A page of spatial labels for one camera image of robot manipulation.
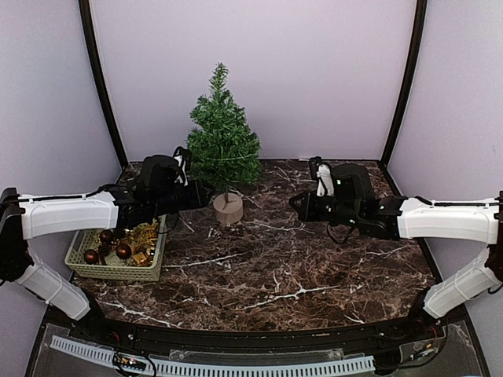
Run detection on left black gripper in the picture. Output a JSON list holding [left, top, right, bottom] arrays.
[[151, 178, 215, 218]]

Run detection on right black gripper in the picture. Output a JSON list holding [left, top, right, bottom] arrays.
[[290, 189, 362, 228]]

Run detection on small green christmas tree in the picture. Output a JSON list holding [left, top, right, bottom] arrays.
[[186, 62, 261, 195]]

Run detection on thin wire light string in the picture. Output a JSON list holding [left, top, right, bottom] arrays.
[[196, 152, 260, 164]]

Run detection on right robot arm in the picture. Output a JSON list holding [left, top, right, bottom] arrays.
[[289, 157, 502, 341]]

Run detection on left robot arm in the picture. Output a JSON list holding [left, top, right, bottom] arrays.
[[1, 148, 215, 342]]

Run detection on round wooden tree base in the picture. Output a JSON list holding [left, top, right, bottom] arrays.
[[213, 192, 243, 225]]

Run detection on green perforated plastic basket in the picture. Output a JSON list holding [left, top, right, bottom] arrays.
[[64, 215, 167, 281]]

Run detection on gold gift box ornament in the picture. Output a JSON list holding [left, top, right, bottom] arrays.
[[131, 252, 149, 267]]

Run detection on brown ball ornament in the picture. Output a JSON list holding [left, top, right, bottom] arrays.
[[99, 229, 115, 243], [83, 249, 99, 265], [116, 243, 132, 260]]

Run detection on brown pine cone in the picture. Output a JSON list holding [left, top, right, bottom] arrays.
[[97, 243, 111, 256]]

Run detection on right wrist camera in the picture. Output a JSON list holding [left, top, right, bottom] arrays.
[[308, 156, 334, 196]]

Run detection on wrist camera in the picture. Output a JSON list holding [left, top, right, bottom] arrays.
[[308, 156, 334, 196], [172, 146, 192, 186]]

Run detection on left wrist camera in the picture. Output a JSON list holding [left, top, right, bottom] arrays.
[[172, 146, 192, 186]]

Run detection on white slotted cable duct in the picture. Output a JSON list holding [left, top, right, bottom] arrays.
[[50, 335, 376, 376]]

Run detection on black front rail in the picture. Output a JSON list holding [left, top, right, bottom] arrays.
[[56, 312, 445, 354]]

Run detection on left black frame post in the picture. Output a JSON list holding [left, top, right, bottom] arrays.
[[78, 0, 129, 168]]

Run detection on black frame post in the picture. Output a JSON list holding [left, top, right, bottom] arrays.
[[380, 0, 428, 169], [78, 0, 129, 168]]

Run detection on right black frame post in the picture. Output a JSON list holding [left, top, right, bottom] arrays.
[[380, 0, 428, 169]]

